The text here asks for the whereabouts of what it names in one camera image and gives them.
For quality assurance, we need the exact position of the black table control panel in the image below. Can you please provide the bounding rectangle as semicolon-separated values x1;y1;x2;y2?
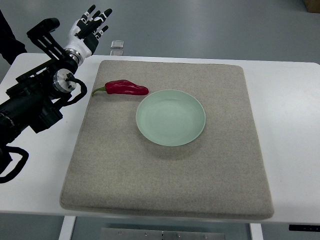
288;224;320;232

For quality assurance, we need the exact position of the black cable loop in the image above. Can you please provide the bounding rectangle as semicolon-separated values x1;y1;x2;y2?
0;146;30;185

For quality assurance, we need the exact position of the beige fabric mat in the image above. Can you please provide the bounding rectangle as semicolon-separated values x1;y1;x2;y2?
60;60;274;220

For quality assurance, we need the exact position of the white table leg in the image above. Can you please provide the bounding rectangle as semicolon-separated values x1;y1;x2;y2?
249;223;264;240
58;216;76;240

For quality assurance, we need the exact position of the light green plate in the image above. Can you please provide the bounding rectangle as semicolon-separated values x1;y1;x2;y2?
135;89;206;147

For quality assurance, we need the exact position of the cardboard box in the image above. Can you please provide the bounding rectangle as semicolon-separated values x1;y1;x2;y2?
303;0;320;13

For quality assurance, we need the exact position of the white table leg left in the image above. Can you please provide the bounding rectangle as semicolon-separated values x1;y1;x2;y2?
58;216;76;240

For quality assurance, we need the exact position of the red chili pepper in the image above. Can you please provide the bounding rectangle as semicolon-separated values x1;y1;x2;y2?
91;79;149;96

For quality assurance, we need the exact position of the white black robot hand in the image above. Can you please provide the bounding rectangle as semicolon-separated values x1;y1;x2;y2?
64;4;113;59

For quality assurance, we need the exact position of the white table leg right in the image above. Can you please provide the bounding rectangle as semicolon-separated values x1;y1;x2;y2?
249;223;264;240

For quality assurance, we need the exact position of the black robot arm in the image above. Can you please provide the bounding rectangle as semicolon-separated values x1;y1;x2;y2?
0;18;88;146

